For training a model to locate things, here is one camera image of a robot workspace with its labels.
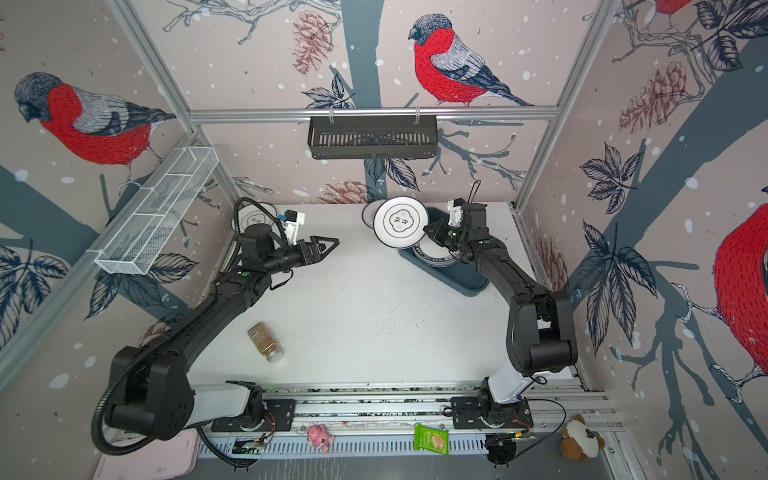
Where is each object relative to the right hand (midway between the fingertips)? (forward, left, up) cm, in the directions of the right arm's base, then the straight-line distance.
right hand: (423, 229), depth 88 cm
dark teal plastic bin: (-5, -14, -18) cm, 23 cm away
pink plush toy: (-51, +25, -17) cm, 59 cm away
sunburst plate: (+25, +21, -17) cm, 37 cm away
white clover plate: (+4, +8, -1) cm, 9 cm away
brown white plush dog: (-49, -36, -19) cm, 64 cm away
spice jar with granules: (-30, +45, -14) cm, 56 cm away
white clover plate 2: (+22, +69, -17) cm, 74 cm away
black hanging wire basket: (+37, +18, +9) cm, 42 cm away
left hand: (-12, +25, +7) cm, 28 cm away
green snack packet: (-50, -2, -19) cm, 53 cm away
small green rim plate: (+2, -4, -16) cm, 16 cm away
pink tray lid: (-57, +62, -16) cm, 86 cm away
